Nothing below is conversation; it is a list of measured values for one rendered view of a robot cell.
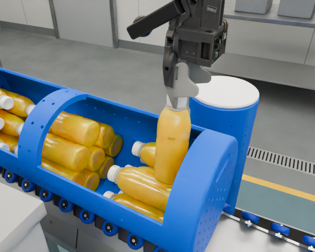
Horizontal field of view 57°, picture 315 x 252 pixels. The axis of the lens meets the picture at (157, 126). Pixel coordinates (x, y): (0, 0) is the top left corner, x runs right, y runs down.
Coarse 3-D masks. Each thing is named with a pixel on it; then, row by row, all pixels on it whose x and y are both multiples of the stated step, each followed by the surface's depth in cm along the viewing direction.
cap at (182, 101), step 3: (168, 99) 55; (180, 99) 54; (183, 99) 54; (186, 99) 55; (168, 102) 55; (177, 102) 54; (180, 102) 54; (183, 102) 55; (171, 105) 55; (177, 105) 55; (180, 105) 55; (183, 105) 55
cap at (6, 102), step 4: (4, 96) 88; (8, 96) 88; (0, 100) 87; (4, 100) 87; (8, 100) 88; (12, 100) 89; (0, 104) 87; (4, 104) 87; (8, 104) 88; (12, 104) 89; (4, 108) 88; (8, 108) 88
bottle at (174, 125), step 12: (168, 108) 55; (180, 108) 55; (168, 120) 55; (180, 120) 55; (156, 132) 59; (168, 132) 56; (180, 132) 56; (156, 144) 60; (168, 144) 57; (180, 144) 57; (156, 156) 61; (168, 156) 58; (180, 156) 59; (156, 168) 62; (168, 168) 60; (168, 180) 61
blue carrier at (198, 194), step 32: (32, 96) 104; (64, 96) 74; (96, 96) 77; (32, 128) 69; (128, 128) 87; (192, 128) 66; (0, 160) 77; (32, 160) 69; (128, 160) 89; (192, 160) 55; (224, 160) 58; (64, 192) 68; (96, 192) 62; (192, 192) 52; (224, 192) 70; (128, 224) 61; (160, 224) 56; (192, 224) 52
